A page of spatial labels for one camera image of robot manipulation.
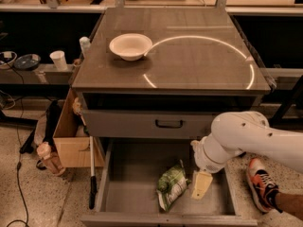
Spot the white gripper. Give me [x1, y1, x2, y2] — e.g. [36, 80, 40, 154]
[190, 135, 236, 200]

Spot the green jalapeno chip bag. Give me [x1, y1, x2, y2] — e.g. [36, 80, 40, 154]
[156, 160, 191, 212]

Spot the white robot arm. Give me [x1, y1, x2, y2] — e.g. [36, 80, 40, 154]
[190, 111, 303, 173]

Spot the open grey middle drawer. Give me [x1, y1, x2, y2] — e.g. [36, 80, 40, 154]
[80, 139, 258, 227]

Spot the grey drawer cabinet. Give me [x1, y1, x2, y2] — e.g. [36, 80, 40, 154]
[71, 6, 272, 158]

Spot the grey top drawer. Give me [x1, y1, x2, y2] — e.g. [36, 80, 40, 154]
[82, 110, 219, 139]

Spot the orange sneaker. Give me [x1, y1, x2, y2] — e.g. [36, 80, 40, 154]
[246, 158, 281, 213]

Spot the person's leg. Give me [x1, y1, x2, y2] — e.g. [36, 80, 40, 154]
[275, 192, 303, 220]

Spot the white and black stick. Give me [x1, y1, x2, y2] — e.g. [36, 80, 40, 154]
[89, 136, 97, 209]

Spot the cardboard box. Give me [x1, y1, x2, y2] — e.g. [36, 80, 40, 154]
[53, 89, 104, 167]

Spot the white paper bowl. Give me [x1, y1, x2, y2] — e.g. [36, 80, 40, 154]
[109, 33, 152, 61]

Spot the white bottle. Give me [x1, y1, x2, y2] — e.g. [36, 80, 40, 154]
[80, 37, 91, 56]

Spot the white paper cup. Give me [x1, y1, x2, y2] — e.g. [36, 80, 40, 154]
[49, 50, 67, 71]

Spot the black drawer handle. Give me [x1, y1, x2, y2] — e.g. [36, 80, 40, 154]
[154, 119, 184, 129]

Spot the black floor cable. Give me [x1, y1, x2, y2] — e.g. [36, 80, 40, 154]
[5, 132, 30, 227]

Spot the bowl with black cable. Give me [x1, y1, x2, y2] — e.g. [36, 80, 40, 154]
[0, 51, 17, 70]

